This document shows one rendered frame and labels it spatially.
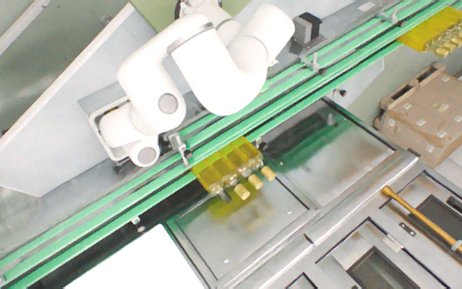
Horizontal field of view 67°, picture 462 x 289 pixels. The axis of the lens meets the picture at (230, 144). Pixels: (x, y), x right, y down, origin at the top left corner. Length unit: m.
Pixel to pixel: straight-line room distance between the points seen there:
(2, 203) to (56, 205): 0.46
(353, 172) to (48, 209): 1.11
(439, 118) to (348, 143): 3.59
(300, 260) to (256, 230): 0.18
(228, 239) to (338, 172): 0.52
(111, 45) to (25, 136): 0.36
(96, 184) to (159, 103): 0.71
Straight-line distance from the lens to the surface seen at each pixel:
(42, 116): 1.15
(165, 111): 0.61
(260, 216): 1.29
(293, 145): 1.52
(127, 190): 1.24
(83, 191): 1.28
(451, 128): 5.01
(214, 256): 1.24
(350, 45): 1.55
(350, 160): 1.50
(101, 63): 1.11
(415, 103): 5.18
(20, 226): 1.31
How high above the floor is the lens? 1.68
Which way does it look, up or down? 33 degrees down
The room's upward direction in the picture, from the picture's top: 135 degrees clockwise
